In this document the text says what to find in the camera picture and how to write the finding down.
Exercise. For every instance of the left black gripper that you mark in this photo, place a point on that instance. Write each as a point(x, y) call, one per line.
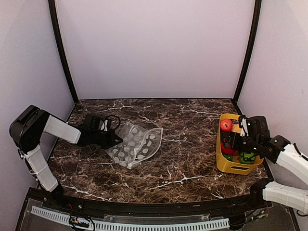
point(111, 142)

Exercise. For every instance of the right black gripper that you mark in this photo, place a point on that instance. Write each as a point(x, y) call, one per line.
point(235, 145)

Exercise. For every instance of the pink red fake apple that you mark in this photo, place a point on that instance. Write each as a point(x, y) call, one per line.
point(226, 125)

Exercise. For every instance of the clear polka dot zip bag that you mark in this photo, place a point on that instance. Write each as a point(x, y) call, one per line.
point(138, 144)

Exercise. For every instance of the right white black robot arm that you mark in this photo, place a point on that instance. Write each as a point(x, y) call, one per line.
point(287, 155)

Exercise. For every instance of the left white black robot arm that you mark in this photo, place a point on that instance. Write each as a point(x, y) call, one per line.
point(26, 132)

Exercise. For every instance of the green fake watermelon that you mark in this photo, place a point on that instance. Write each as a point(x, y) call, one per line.
point(247, 158)

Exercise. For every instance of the green fake bell pepper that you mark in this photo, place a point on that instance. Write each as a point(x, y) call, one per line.
point(228, 157)

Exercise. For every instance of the yellow plastic basket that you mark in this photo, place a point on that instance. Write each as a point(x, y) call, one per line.
point(234, 167)

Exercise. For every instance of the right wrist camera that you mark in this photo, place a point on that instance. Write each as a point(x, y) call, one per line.
point(243, 125)

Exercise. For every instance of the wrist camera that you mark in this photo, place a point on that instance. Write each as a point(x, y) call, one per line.
point(243, 125)
point(110, 122)

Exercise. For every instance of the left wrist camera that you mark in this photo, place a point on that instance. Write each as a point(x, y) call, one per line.
point(110, 122)

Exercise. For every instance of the black front rail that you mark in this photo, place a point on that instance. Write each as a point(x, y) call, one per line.
point(230, 207)

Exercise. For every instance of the white slotted cable duct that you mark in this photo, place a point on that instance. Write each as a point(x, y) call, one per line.
point(126, 223)

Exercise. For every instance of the left black frame post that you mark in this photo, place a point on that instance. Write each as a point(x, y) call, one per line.
point(61, 51)

